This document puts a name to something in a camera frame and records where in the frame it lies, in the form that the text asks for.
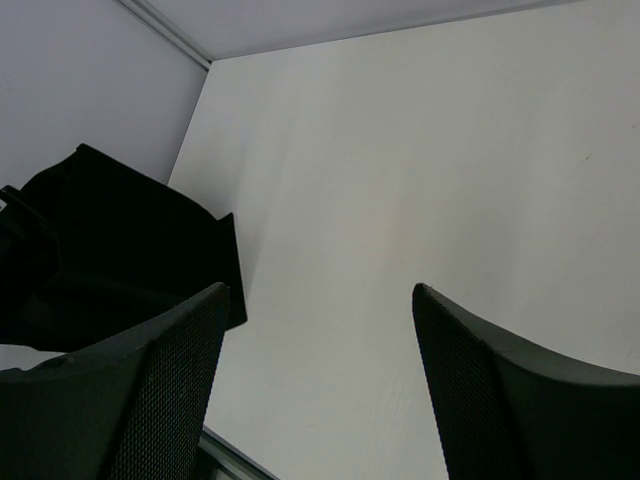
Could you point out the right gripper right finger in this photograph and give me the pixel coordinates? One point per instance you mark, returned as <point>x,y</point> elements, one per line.
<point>507,408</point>

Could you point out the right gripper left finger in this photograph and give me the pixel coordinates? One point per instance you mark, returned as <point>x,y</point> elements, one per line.
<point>131,406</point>

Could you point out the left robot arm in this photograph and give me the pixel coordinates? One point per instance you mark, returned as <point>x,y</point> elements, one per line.
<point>29,247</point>

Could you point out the black canvas bag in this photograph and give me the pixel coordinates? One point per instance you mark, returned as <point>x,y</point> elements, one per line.
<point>130,248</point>

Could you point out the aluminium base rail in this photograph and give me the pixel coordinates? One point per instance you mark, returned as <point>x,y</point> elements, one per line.
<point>225,461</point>

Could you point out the left frame post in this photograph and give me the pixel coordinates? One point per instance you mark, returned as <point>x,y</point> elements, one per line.
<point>158,22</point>

